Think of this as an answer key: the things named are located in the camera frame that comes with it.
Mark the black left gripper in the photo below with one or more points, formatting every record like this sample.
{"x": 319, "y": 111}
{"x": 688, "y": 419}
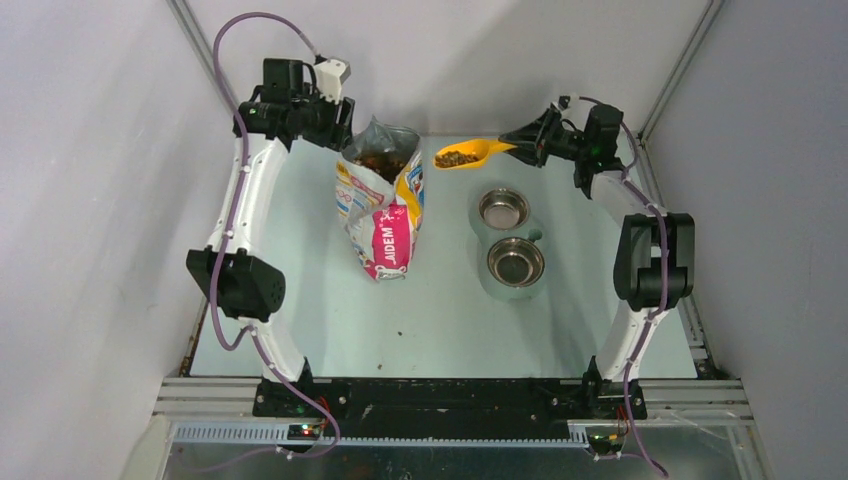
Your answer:
{"x": 336, "y": 136}

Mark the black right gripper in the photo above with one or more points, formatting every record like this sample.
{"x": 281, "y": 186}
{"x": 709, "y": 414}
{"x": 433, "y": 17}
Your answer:
{"x": 534, "y": 140}

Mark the colourful pet food bag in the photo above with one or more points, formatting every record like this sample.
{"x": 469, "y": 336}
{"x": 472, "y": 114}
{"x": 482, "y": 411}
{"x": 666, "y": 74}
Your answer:
{"x": 382, "y": 220}

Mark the yellow plastic scoop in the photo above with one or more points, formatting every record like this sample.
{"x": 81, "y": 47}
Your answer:
{"x": 481, "y": 147}

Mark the steel bowl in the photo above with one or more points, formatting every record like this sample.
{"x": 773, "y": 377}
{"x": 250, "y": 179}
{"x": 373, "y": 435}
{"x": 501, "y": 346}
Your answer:
{"x": 516, "y": 262}
{"x": 503, "y": 209}

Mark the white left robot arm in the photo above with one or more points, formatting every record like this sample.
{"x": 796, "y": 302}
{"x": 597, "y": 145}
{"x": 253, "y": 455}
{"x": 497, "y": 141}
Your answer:
{"x": 245, "y": 293}

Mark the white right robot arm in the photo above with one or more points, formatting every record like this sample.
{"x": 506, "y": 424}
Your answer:
{"x": 653, "y": 267}

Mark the kibble in scoop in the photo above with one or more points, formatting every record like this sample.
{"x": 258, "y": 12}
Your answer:
{"x": 452, "y": 159}

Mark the small green object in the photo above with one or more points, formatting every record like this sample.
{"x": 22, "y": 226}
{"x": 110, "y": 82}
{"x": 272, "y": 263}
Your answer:
{"x": 535, "y": 235}

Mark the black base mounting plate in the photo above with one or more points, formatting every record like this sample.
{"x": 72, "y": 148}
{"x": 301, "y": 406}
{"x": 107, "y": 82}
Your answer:
{"x": 519, "y": 409}

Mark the left circuit board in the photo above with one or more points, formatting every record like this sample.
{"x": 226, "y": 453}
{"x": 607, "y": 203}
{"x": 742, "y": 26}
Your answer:
{"x": 304, "y": 432}

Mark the circuit board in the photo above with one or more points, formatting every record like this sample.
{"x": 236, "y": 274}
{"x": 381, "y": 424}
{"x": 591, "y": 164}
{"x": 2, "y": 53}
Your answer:
{"x": 606, "y": 446}
{"x": 304, "y": 432}

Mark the right circuit board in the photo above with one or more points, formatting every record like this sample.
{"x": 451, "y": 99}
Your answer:
{"x": 606, "y": 446}

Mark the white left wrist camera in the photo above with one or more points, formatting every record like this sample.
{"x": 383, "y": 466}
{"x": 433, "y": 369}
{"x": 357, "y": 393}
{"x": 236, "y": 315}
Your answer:
{"x": 330, "y": 75}

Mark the aluminium frame rail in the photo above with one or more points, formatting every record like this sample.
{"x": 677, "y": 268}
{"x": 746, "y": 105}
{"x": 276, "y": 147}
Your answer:
{"x": 208, "y": 409}

